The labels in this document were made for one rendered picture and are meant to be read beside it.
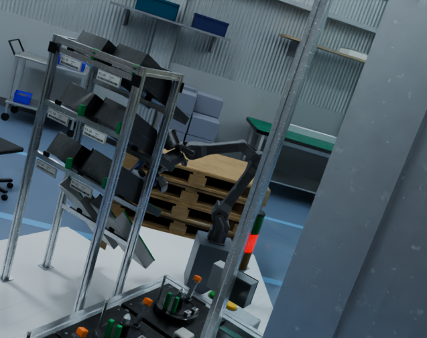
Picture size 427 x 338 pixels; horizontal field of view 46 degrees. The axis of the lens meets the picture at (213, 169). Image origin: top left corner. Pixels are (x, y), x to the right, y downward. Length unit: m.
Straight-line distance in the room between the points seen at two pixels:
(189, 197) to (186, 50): 3.93
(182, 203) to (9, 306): 2.35
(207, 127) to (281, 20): 2.22
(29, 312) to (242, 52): 6.26
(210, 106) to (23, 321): 5.19
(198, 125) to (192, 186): 2.45
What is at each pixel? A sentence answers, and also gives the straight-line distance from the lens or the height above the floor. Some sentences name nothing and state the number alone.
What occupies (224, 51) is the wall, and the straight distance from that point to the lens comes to 7.49.
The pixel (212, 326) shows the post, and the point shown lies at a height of 1.10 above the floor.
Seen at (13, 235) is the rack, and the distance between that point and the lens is 1.72.
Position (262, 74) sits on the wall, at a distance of 7.59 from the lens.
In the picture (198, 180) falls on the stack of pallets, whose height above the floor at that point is 0.76.
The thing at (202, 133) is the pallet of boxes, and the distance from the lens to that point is 6.19.
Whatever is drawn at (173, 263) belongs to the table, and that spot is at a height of 0.86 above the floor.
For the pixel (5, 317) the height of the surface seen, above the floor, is 0.86.
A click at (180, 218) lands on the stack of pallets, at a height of 0.44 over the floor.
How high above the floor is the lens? 1.78
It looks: 14 degrees down
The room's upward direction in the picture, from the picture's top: 18 degrees clockwise
